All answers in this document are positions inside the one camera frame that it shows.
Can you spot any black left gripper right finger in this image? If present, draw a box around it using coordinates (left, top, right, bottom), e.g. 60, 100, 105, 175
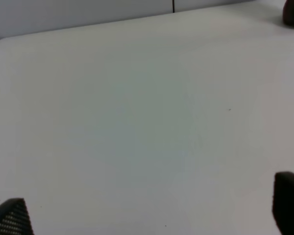
272, 171, 294, 235

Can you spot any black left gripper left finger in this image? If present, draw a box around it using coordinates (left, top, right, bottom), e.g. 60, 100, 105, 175
0, 198, 34, 235

